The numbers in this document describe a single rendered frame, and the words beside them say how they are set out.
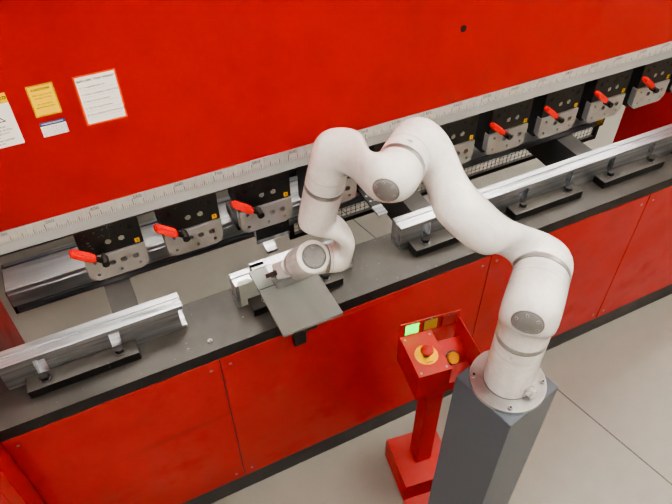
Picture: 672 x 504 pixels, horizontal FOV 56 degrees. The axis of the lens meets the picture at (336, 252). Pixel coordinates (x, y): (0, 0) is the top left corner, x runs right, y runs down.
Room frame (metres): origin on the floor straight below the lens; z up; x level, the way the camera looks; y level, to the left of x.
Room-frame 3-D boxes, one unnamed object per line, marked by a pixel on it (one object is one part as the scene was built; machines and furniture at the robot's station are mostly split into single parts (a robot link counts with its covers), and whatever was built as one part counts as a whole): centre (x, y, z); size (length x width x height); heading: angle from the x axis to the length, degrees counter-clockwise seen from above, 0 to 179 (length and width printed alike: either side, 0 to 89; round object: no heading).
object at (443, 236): (1.55, -0.39, 0.89); 0.30 x 0.05 x 0.03; 116
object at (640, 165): (1.90, -1.10, 0.89); 0.30 x 0.05 x 0.03; 116
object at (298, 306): (1.20, 0.12, 1.00); 0.26 x 0.18 x 0.01; 26
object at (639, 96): (1.94, -1.05, 1.26); 0.15 x 0.09 x 0.17; 116
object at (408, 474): (1.14, -0.32, 0.06); 0.25 x 0.20 x 0.12; 17
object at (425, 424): (1.16, -0.31, 0.39); 0.06 x 0.06 x 0.54; 17
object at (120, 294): (1.48, 0.75, 0.81); 0.64 x 0.08 x 0.14; 26
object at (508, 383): (0.90, -0.43, 1.09); 0.19 x 0.19 x 0.18
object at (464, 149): (1.59, -0.33, 1.26); 0.15 x 0.09 x 0.17; 116
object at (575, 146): (2.27, -0.86, 0.81); 0.64 x 0.08 x 0.14; 26
